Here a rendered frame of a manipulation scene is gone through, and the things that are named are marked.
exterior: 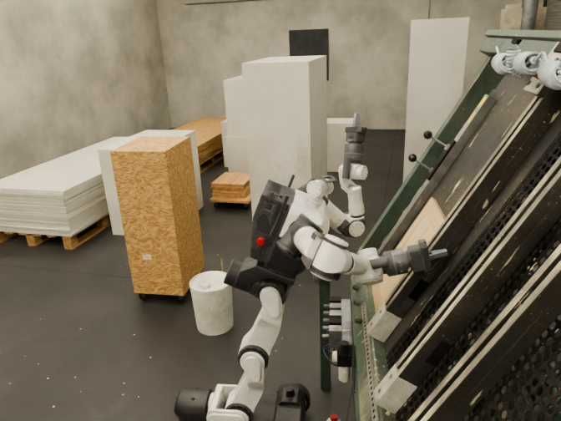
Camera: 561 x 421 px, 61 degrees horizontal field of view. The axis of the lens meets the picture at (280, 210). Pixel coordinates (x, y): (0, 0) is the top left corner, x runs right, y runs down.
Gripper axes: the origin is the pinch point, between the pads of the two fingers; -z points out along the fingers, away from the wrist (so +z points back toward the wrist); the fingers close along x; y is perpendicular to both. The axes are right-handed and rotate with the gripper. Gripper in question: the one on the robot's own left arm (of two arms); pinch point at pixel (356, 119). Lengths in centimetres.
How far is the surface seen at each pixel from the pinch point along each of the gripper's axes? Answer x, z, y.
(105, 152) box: -338, 25, 65
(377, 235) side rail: -16, 55, -31
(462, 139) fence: 30.9, 5.8, -32.9
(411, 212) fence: 14.6, 39.5, -24.3
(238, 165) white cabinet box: -419, 32, -114
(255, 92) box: -218, -38, -45
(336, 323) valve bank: 6, 91, 6
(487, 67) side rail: 24, -28, -51
